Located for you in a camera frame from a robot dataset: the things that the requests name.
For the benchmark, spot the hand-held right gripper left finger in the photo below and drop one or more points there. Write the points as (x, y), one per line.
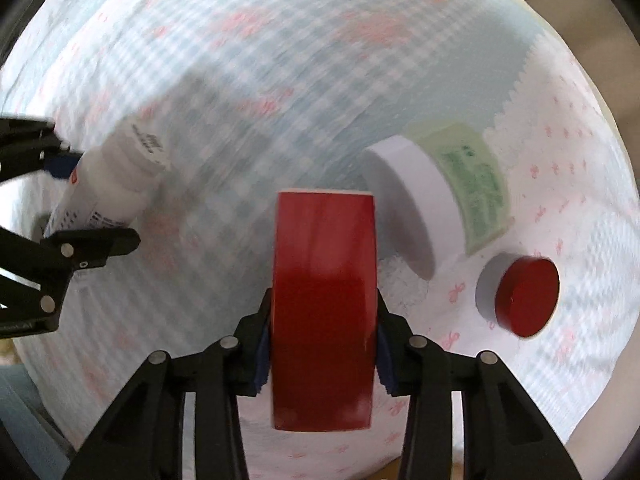
(262, 355)

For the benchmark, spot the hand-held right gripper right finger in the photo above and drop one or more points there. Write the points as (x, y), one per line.
(386, 360)

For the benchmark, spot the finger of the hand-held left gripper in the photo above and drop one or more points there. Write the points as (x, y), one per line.
(62, 164)
(85, 247)

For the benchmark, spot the white tube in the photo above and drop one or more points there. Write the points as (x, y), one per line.
(112, 180)

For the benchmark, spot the red tape roll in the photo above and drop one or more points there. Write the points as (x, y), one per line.
(322, 310)

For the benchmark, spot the white tape roll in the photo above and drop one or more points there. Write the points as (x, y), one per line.
(407, 205)

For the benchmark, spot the checkered blue printed blanket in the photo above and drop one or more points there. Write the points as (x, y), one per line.
(300, 85)

